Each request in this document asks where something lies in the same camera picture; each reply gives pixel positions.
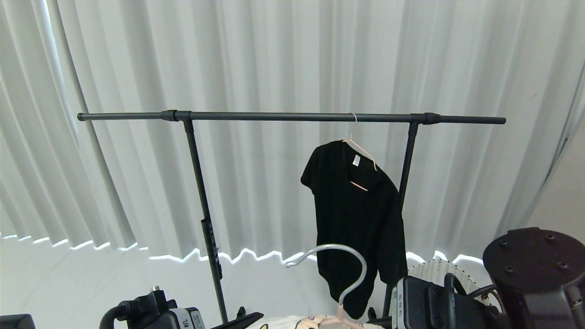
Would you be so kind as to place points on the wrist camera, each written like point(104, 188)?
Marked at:
point(183, 320)
point(425, 306)

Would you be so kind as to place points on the black garment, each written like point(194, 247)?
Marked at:
point(356, 219)

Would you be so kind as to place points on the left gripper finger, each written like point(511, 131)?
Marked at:
point(237, 321)

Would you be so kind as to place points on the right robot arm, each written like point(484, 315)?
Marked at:
point(534, 274)

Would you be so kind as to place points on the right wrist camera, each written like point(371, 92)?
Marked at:
point(425, 306)

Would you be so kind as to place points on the black clothes rack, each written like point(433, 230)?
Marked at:
point(292, 116)

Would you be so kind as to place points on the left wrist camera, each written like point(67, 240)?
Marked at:
point(183, 320)

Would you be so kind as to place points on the cream printed garment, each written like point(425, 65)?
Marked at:
point(292, 322)

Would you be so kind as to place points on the white curtain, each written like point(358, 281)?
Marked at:
point(228, 55)

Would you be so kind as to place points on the pink clothes hanger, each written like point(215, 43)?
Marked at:
point(364, 269)
point(363, 154)

